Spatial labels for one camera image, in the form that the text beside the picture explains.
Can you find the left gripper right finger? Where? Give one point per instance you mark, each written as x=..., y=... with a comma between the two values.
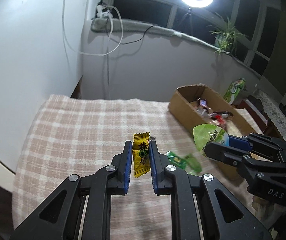
x=158, y=162

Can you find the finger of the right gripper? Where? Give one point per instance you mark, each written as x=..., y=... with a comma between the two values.
x=225, y=154
x=239, y=142

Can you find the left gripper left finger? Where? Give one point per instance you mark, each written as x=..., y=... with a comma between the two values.
x=119, y=184

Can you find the yellow candy packet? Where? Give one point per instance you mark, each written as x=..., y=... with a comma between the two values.
x=140, y=153

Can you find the green jelly cup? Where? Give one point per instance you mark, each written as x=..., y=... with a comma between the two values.
x=206, y=133

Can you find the dark chocolate bar wrapper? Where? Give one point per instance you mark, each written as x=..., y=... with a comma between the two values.
x=202, y=103

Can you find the green candy wrapper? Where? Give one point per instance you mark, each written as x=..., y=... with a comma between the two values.
x=189, y=163

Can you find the long brown candy bar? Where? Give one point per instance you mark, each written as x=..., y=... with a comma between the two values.
x=223, y=114

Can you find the green white carton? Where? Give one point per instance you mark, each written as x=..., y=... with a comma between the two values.
x=233, y=90

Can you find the brown cardboard box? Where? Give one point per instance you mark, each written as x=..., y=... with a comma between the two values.
x=184, y=107

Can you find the plaid beige table cloth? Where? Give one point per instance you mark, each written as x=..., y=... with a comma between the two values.
x=70, y=136

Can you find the potted spider plant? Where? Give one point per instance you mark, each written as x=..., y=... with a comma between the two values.
x=226, y=37

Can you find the black tripod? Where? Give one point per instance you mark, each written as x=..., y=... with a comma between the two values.
x=186, y=23

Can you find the white power strip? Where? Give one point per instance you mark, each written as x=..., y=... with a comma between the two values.
x=102, y=11

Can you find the white cabinet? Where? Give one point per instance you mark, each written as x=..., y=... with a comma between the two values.
x=40, y=45

